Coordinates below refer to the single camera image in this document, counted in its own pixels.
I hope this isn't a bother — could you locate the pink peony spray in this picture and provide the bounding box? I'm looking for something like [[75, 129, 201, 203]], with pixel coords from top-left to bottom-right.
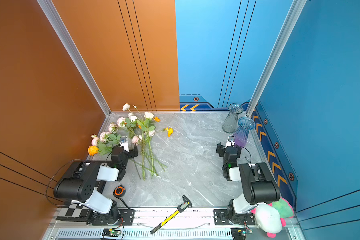
[[117, 116, 138, 137], [91, 123, 121, 147]]

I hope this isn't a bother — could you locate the purple blue glass vase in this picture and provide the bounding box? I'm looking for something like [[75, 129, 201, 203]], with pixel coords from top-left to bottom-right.
[[234, 117, 256, 147]]

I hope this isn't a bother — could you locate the white rose long stem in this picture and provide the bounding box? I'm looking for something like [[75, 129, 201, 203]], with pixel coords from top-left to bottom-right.
[[144, 112, 156, 177]]

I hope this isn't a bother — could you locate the small white blossom spray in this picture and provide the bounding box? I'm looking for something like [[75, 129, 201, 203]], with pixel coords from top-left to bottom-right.
[[122, 103, 143, 123]]

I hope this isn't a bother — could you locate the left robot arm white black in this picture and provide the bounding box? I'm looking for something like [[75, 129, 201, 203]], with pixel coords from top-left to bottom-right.
[[54, 145, 138, 226]]

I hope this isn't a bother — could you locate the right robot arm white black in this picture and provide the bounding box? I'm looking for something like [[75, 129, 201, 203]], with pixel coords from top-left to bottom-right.
[[216, 143, 281, 225]]

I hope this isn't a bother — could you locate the clear grey glass vase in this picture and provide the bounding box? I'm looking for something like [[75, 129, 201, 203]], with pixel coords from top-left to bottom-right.
[[222, 104, 244, 134]]

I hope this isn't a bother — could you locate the pink rose bundle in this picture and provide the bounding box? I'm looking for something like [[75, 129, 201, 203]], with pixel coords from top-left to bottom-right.
[[132, 131, 167, 181]]

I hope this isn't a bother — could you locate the orange rose with leaves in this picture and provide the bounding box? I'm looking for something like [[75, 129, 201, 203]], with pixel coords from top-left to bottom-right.
[[88, 143, 113, 156]]

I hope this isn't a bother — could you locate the orange black tape measure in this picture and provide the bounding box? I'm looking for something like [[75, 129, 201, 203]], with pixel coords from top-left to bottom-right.
[[113, 185, 126, 198]]

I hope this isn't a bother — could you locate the orange poppy flower stem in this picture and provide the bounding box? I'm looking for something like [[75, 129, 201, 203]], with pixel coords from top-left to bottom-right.
[[153, 116, 174, 137]]

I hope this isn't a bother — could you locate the yellow black caliper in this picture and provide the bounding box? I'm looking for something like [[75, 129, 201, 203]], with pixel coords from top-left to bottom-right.
[[150, 195, 193, 235]]

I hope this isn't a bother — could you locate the left circuit board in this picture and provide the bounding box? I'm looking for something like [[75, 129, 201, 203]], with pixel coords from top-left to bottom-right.
[[102, 228, 123, 240]]

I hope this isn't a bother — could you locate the circuit board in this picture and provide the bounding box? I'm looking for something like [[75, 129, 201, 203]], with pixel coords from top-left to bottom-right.
[[231, 228, 253, 240], [102, 228, 123, 240]]

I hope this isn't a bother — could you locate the plush toy white green pink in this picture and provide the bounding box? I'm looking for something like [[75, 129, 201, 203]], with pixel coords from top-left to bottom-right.
[[251, 197, 294, 238]]

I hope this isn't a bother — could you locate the checkerboard calibration plate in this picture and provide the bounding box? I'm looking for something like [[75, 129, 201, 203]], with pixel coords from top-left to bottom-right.
[[56, 179, 107, 223]]

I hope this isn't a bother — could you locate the right circuit board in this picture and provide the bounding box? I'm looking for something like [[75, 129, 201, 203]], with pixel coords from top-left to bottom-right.
[[231, 228, 253, 240]]

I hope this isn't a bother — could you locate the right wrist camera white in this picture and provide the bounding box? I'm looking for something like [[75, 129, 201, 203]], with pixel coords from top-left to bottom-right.
[[226, 136, 235, 147]]

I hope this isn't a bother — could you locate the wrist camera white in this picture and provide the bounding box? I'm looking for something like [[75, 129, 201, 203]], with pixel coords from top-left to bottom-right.
[[226, 136, 235, 147], [120, 136, 129, 152]]

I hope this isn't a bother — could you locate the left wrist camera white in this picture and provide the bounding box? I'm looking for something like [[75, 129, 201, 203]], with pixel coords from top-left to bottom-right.
[[120, 136, 129, 152]]

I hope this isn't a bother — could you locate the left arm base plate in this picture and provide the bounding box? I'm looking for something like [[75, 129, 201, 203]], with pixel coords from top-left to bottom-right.
[[92, 209, 136, 226]]

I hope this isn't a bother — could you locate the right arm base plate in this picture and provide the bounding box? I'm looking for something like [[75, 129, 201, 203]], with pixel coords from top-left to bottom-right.
[[213, 209, 256, 226]]

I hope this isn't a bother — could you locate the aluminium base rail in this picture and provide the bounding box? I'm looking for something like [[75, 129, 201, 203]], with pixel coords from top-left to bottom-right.
[[43, 206, 305, 240]]

